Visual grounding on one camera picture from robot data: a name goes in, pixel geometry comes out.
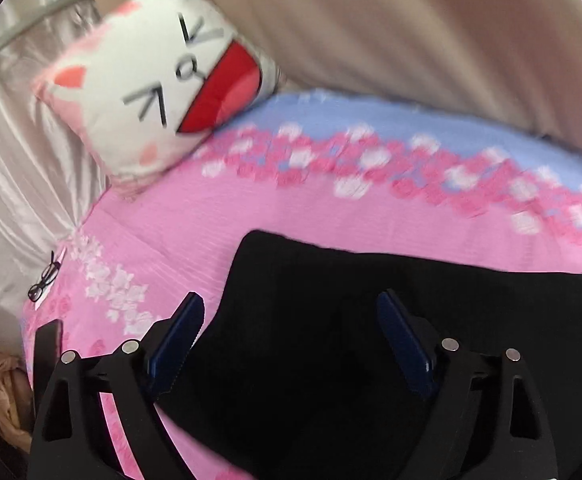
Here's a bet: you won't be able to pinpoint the tan crumpled bag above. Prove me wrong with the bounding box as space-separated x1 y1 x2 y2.
0 349 35 442

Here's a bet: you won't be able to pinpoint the black pants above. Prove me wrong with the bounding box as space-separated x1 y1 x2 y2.
153 230 582 480

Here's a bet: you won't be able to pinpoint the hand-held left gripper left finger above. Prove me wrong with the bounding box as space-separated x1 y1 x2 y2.
26 291 206 480

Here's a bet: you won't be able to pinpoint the white cat face pillow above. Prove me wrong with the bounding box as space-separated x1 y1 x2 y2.
31 0 284 187

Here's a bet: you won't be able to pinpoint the black eyeglasses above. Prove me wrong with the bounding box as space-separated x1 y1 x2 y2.
27 251 63 304

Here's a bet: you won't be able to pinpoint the beige padded headboard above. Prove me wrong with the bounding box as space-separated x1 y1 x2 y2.
84 0 582 147

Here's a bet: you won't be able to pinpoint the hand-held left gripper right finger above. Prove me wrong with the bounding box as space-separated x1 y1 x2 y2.
377 289 560 480

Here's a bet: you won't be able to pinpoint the pink floral bedsheet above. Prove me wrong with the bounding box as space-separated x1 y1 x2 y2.
21 87 582 480

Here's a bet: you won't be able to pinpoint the silver satin curtain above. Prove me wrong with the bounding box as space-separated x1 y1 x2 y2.
0 0 118 358

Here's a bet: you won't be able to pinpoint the grey metal rail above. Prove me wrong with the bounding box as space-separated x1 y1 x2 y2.
0 0 95 75

